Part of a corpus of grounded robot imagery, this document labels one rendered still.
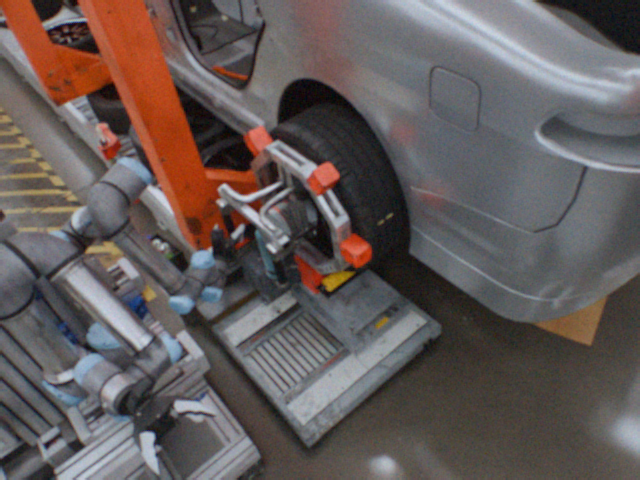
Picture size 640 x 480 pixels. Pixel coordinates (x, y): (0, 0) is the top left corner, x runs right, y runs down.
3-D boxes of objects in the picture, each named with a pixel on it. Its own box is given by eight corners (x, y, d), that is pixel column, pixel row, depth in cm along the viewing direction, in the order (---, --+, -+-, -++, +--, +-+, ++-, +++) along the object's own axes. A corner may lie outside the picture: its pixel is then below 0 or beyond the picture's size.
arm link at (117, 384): (125, 366, 119) (93, 393, 114) (138, 376, 117) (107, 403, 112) (134, 387, 124) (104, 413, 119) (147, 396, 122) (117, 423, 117)
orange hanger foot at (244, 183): (314, 184, 271) (304, 127, 247) (228, 238, 251) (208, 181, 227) (294, 171, 281) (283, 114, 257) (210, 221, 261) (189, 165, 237)
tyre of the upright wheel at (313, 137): (396, 270, 236) (431, 177, 180) (356, 300, 227) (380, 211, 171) (303, 176, 260) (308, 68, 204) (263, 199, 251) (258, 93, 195)
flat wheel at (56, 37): (129, 40, 487) (118, 13, 470) (94, 77, 442) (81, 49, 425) (64, 41, 500) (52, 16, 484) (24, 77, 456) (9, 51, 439)
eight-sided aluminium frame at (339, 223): (358, 288, 213) (346, 183, 175) (346, 297, 211) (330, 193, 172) (279, 223, 245) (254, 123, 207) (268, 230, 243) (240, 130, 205)
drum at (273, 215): (321, 228, 211) (316, 201, 201) (278, 256, 203) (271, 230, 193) (299, 211, 219) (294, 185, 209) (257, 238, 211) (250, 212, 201)
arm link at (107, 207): (83, 204, 148) (197, 314, 172) (107, 179, 155) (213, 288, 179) (62, 212, 155) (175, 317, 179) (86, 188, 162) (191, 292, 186)
